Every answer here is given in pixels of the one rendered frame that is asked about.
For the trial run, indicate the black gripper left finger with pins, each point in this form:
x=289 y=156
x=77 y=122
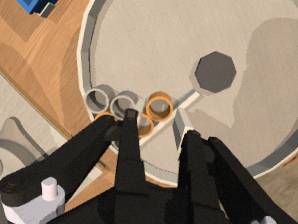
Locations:
x=38 y=193

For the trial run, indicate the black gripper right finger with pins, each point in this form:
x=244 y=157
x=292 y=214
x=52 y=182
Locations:
x=242 y=198

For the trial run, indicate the grey metal bushing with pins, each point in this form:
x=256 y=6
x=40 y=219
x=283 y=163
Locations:
x=115 y=144
x=116 y=110
x=92 y=104

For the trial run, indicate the blue square tray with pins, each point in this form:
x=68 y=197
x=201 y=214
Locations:
x=42 y=7

